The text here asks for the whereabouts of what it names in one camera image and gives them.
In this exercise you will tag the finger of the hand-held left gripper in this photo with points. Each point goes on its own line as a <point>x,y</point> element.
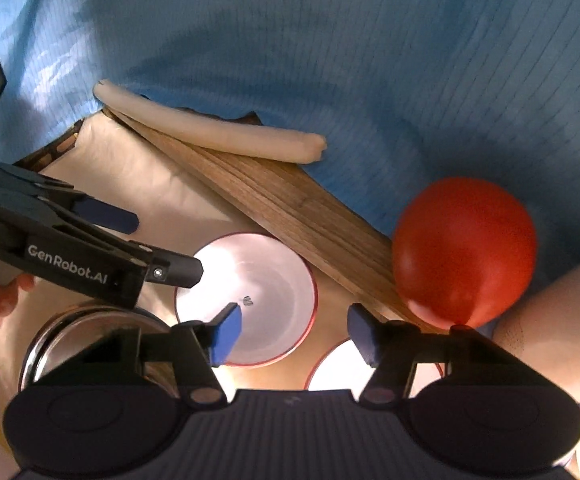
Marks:
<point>177,270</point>
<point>114,219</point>

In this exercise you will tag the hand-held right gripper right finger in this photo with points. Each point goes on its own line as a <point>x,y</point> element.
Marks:
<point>362,335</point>

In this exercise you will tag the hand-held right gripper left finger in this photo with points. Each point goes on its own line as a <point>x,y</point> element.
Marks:
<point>227,332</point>

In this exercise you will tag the white bowl with red rim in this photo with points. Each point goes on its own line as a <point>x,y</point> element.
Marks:
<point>335,372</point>
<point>270,290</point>

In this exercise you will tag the stainless steel bowl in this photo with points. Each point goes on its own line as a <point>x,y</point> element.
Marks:
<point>49,355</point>

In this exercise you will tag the wooden shelf board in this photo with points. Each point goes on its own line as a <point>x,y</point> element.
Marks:
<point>280,195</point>

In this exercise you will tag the red tomato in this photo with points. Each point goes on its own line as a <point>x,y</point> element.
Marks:
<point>462,250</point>

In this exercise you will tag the cream dough roll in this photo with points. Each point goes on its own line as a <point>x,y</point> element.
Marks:
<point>209,127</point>

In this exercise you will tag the blue garment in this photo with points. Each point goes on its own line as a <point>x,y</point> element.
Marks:
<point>320,35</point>

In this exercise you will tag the brown wooden chair frame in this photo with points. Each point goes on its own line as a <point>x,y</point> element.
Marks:
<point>54,147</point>

